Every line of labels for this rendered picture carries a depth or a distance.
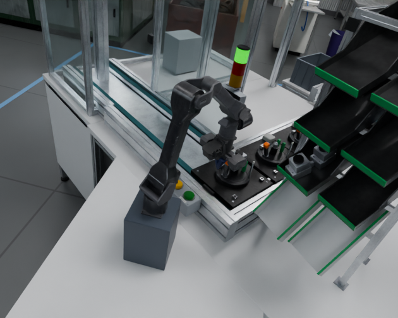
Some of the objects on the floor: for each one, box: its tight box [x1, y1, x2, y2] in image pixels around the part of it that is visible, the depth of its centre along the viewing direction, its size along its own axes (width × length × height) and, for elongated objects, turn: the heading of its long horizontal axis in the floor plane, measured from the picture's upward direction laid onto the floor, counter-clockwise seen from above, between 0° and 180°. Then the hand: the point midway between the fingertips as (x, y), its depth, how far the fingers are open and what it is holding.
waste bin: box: [325, 29, 345, 57], centre depth 568 cm, size 41×38×49 cm
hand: (219, 161), depth 116 cm, fingers closed
